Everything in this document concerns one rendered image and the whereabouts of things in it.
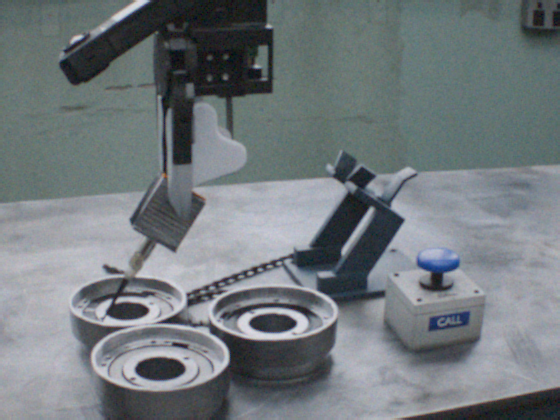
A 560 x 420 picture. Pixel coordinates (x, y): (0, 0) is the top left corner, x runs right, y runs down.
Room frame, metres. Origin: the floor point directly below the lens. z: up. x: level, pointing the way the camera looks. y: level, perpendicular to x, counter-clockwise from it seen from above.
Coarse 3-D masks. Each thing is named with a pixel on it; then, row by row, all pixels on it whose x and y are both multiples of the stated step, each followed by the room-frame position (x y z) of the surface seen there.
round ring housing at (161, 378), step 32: (96, 352) 0.54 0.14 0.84; (160, 352) 0.57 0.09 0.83; (224, 352) 0.55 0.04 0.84; (96, 384) 0.52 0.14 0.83; (160, 384) 0.52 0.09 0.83; (192, 384) 0.50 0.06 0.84; (224, 384) 0.53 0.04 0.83; (128, 416) 0.50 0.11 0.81; (160, 416) 0.49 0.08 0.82; (192, 416) 0.50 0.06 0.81
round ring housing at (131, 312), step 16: (80, 288) 0.66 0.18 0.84; (96, 288) 0.68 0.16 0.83; (112, 288) 0.69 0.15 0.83; (128, 288) 0.69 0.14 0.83; (144, 288) 0.69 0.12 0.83; (160, 288) 0.68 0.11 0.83; (176, 288) 0.67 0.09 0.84; (80, 304) 0.65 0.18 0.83; (128, 304) 0.66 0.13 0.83; (144, 304) 0.66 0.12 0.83; (176, 304) 0.66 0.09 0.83; (80, 320) 0.60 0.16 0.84; (112, 320) 0.62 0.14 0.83; (128, 320) 0.66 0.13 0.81; (144, 320) 0.62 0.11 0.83; (160, 320) 0.60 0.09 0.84; (176, 320) 0.62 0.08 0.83; (80, 336) 0.60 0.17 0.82; (96, 336) 0.59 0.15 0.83
